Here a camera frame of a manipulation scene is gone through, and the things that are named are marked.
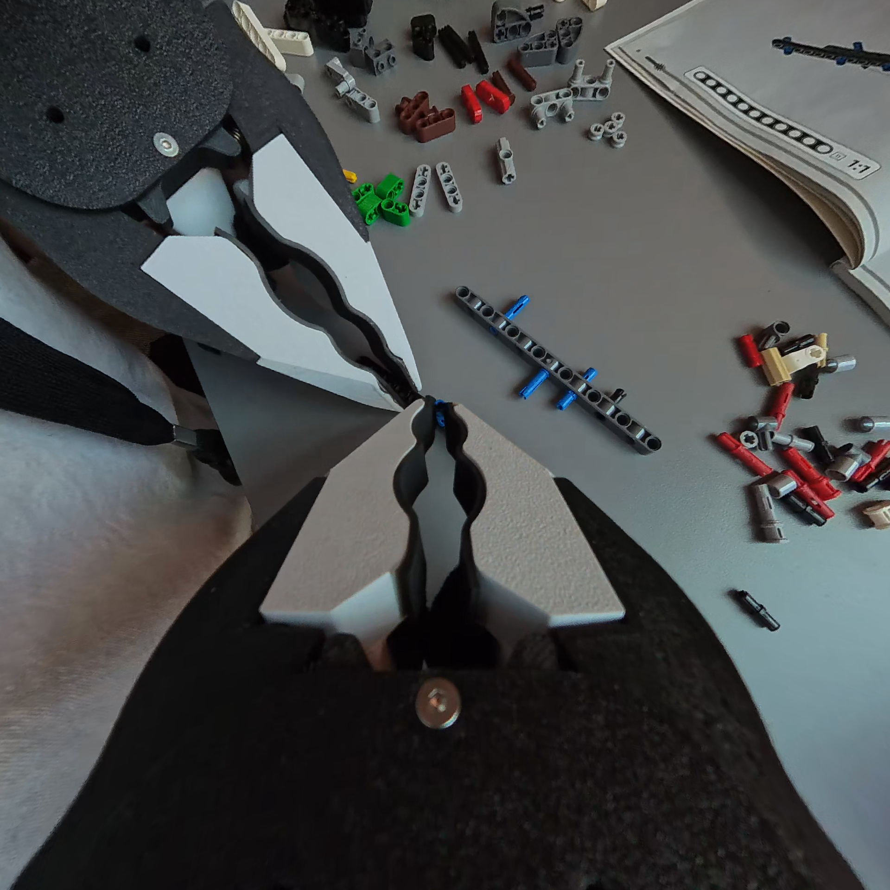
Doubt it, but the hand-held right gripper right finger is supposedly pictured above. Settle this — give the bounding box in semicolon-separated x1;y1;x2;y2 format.
442;400;626;648

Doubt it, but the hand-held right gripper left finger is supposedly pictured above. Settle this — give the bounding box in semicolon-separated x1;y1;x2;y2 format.
260;398;440;672

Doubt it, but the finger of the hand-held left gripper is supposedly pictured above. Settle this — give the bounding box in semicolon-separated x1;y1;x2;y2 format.
140;169;413;413
232;132;424;402

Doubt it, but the pile of assorted lego pieces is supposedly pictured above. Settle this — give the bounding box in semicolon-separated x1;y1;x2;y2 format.
233;0;627;150

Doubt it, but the long grey lego beam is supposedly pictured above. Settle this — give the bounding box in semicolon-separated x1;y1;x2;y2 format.
455;285;663;456

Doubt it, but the black lego pin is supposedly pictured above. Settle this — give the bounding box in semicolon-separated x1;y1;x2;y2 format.
730;590;781;632

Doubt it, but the pile of red grey lego pins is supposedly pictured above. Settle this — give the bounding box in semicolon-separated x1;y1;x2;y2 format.
716;320;890;545

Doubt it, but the lego instruction booklet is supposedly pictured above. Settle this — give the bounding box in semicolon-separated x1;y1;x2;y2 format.
605;0;890;328

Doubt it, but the black lanyard strap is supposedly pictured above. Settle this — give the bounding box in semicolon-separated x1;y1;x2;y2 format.
0;316;241;486

